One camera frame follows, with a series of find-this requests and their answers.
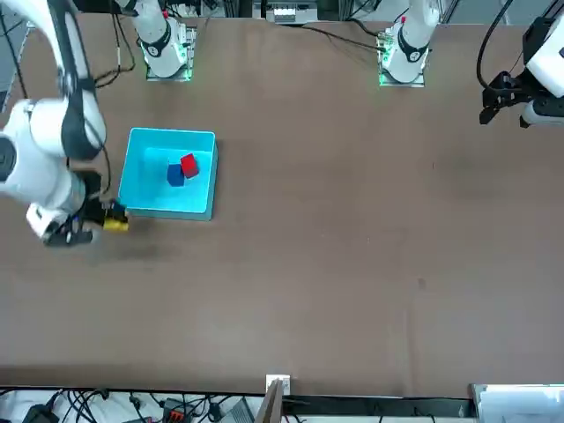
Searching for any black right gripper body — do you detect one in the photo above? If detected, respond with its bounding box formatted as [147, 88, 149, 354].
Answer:
[81, 172, 105, 224]

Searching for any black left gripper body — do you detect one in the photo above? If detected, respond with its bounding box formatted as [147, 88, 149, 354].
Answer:
[510, 72, 537, 106]

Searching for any yellow block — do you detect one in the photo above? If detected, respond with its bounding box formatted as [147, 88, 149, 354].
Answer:
[101, 200, 130, 234]

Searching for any blue block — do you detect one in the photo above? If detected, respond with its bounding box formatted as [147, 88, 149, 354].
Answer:
[166, 162, 186, 188]

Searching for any red block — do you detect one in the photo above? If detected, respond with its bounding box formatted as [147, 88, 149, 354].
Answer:
[180, 152, 200, 180]

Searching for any cyan plastic box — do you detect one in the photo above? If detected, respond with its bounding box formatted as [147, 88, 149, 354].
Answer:
[117, 127, 218, 222]

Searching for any black orange power strip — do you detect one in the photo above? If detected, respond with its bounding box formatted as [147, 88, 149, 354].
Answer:
[159, 397, 189, 423]

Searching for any black power adapter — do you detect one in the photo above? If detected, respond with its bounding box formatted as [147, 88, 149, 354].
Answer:
[21, 401, 61, 423]

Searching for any white electrical device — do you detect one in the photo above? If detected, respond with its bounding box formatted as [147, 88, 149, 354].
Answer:
[272, 3, 297, 24]

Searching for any ridged power brick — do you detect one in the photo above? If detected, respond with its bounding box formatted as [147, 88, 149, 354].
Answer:
[223, 397, 256, 423]

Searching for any grey metal plate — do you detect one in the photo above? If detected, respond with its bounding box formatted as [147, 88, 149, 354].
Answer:
[470, 382, 564, 423]

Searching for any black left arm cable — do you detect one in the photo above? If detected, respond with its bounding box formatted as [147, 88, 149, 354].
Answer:
[476, 0, 516, 89]

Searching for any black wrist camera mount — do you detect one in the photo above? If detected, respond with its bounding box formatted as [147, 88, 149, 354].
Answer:
[42, 223, 95, 247]

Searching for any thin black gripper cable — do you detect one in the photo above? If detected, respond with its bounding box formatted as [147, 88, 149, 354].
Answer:
[94, 131, 111, 199]

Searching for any black hanging arm cable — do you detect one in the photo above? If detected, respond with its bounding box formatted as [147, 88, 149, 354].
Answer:
[90, 12, 137, 89]

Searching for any black cable across table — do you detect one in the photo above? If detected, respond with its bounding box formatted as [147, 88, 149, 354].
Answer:
[286, 20, 389, 61]

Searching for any white post bracket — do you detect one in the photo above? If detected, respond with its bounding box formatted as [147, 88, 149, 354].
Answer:
[265, 374, 292, 394]

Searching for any metal frame post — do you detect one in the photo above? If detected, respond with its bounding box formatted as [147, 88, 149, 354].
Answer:
[255, 377, 286, 423]

